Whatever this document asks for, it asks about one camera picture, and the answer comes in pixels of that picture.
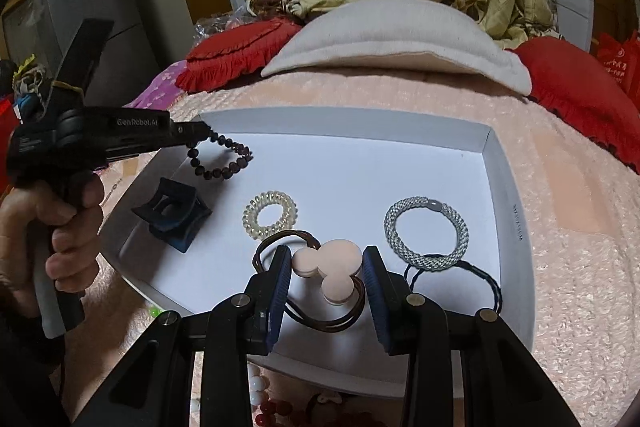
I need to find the dark brown bead bracelet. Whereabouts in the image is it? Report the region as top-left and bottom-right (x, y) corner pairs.
(185, 130), (255, 181)

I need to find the blue plastic hair claw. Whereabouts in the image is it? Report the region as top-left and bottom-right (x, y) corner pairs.
(131, 178), (212, 254)

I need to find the white bead necklace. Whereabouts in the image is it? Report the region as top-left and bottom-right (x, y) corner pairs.
(246, 363), (266, 408)

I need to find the clear spiral hair tie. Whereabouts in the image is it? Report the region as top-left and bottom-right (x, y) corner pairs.
(242, 189), (298, 242)

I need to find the red bead bracelet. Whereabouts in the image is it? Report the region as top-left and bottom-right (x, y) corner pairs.
(252, 397), (296, 427)

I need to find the silver braided hair tie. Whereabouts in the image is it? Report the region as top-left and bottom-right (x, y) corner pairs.
(383, 195), (471, 273)

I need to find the black elastic hair tie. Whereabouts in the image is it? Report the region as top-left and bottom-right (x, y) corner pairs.
(403, 253), (504, 313)

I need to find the hair tie with pink discs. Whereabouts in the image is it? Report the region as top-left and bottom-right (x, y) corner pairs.
(252, 229), (368, 334)

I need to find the person left hand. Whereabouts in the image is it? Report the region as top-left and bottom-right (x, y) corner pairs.
(1, 174), (104, 317)

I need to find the purple patterned sheet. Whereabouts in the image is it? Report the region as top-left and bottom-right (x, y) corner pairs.
(127, 60), (186, 110)

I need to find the white shallow cardboard tray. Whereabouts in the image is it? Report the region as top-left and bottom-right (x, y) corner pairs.
(101, 106), (536, 398)

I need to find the red ruffled cushion left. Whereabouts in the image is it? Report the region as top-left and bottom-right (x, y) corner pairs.
(176, 17), (302, 94)

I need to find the red ruffled cushion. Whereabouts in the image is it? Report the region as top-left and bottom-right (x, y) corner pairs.
(513, 37), (639, 171)
(176, 17), (302, 94)

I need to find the clear plastic bag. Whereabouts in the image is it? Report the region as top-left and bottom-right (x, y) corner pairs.
(192, 5), (258, 46)

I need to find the grey refrigerator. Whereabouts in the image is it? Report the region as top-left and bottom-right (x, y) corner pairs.
(34, 0), (192, 106)

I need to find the beige pillow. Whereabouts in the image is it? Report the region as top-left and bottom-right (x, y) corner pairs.
(262, 0), (532, 96)

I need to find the red ruffled cushion right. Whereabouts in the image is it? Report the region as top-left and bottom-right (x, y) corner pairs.
(513, 37), (639, 171)

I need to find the red shopping bag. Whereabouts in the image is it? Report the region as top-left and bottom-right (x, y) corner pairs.
(594, 30), (639, 106)

